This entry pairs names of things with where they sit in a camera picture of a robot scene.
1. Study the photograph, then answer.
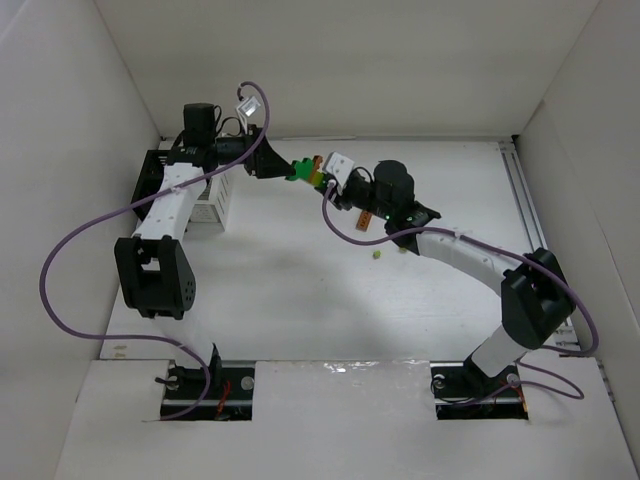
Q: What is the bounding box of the brown lego brick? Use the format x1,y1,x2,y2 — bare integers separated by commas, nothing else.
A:
356,210,373,232

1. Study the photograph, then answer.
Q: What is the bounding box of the green red lego cluster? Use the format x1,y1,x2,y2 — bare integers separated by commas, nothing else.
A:
285,155,328,192

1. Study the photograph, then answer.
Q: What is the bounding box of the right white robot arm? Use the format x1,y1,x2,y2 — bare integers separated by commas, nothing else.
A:
319,156,576,394

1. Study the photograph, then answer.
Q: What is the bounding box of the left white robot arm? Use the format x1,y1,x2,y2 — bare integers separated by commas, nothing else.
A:
114,97,294,386

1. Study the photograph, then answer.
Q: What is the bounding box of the white slatted container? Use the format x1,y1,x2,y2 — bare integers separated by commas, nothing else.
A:
190,173,233,230

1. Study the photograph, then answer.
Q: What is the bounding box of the black slatted container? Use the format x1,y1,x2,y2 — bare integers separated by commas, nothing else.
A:
131,150,169,203

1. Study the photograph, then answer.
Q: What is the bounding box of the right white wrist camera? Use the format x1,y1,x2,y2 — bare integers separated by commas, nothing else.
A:
322,151,355,194

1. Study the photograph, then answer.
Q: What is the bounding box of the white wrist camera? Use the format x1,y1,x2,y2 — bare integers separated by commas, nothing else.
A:
322,151,355,194
235,96,262,120

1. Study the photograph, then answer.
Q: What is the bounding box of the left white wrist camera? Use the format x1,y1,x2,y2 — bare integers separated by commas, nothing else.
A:
235,96,262,120

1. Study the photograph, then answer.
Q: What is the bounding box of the aluminium rail right side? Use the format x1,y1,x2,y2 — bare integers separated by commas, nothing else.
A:
498,138,581,351

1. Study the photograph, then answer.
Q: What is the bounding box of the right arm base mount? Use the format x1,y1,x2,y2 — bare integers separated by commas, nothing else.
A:
430,362,529,421

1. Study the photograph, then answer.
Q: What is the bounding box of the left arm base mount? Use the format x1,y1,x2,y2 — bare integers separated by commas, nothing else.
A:
155,357,256,422

